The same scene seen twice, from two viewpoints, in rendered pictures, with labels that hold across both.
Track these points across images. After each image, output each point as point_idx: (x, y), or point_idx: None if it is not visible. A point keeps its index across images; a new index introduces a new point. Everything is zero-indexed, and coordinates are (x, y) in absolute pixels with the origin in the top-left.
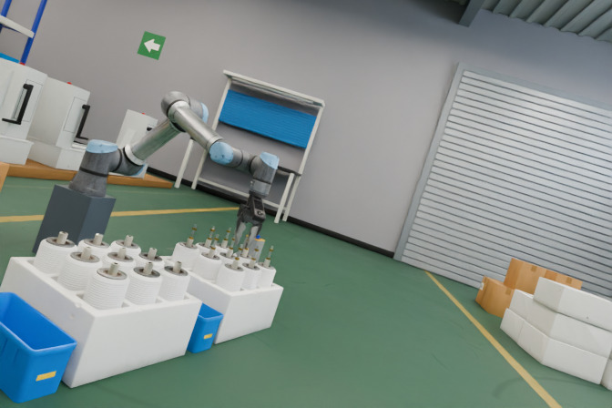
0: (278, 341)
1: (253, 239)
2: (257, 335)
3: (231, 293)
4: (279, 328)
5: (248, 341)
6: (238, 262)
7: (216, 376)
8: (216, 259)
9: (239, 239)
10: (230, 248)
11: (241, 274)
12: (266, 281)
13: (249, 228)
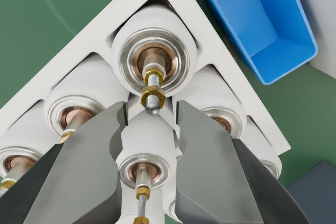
0: (23, 27)
1: (82, 125)
2: (67, 37)
3: None
4: (18, 86)
5: (90, 1)
6: (147, 63)
7: None
8: (204, 110)
9: (183, 111)
10: (145, 190)
11: (131, 22)
12: (30, 117)
13: (121, 210)
